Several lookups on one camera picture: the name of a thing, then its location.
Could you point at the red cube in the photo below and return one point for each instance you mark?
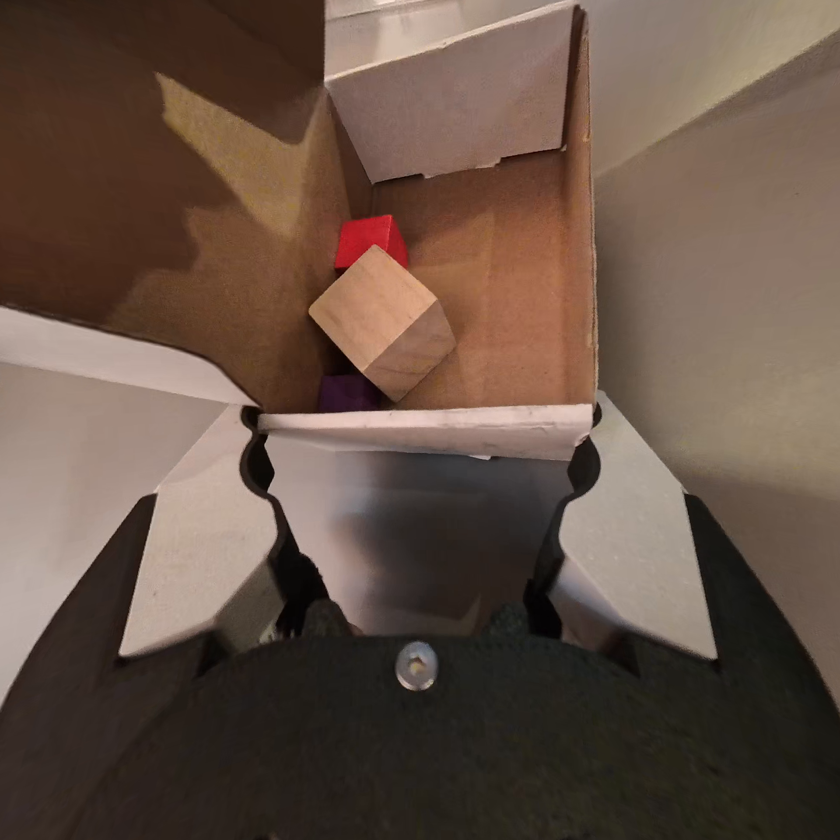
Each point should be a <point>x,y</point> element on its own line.
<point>364,239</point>

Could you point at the white cardboard box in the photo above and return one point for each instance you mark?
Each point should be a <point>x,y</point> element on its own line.
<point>512,275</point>

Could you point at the wooden block with blue face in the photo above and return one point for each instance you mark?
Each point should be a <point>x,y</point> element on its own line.
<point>374,308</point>

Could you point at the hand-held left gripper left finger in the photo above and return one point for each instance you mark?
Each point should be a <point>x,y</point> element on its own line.
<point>197,525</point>

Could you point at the purple cube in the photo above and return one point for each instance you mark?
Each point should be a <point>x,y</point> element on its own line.
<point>341,394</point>

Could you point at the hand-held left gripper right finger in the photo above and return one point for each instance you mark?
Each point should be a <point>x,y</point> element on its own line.
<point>636,544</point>

